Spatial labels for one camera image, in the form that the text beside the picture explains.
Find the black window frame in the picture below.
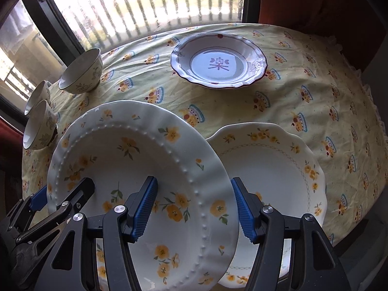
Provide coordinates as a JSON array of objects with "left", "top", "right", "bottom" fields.
[{"left": 18, "top": 0, "right": 261, "bottom": 67}]

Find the floral bowl with dark rim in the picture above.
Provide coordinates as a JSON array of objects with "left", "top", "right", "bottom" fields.
[
  {"left": 23, "top": 100, "right": 58, "bottom": 150},
  {"left": 24, "top": 80, "right": 51, "bottom": 116},
  {"left": 58, "top": 48, "right": 104, "bottom": 94}
]

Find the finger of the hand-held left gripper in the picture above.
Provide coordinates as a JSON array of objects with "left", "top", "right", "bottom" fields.
[
  {"left": 15, "top": 177, "right": 96, "bottom": 244},
  {"left": 6, "top": 186, "right": 48, "bottom": 228}
]

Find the scalloped yellow flower plate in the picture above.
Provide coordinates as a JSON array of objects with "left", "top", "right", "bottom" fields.
[{"left": 206, "top": 122, "right": 327, "bottom": 288}]

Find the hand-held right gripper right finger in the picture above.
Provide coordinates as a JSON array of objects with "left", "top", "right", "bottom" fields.
[{"left": 230, "top": 177, "right": 352, "bottom": 291}]

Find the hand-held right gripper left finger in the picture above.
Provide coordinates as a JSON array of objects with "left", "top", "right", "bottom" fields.
[{"left": 45, "top": 176, "right": 159, "bottom": 291}]

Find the beaded rim yellow flower plate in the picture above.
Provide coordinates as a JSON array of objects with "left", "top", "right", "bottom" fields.
[{"left": 47, "top": 99, "right": 240, "bottom": 291}]

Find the blue-rimmed deep plate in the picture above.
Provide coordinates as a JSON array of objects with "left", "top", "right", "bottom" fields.
[{"left": 170, "top": 33, "right": 269, "bottom": 90}]

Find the yellow printed tablecloth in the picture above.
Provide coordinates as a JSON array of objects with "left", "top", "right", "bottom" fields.
[{"left": 21, "top": 23, "right": 388, "bottom": 249}]

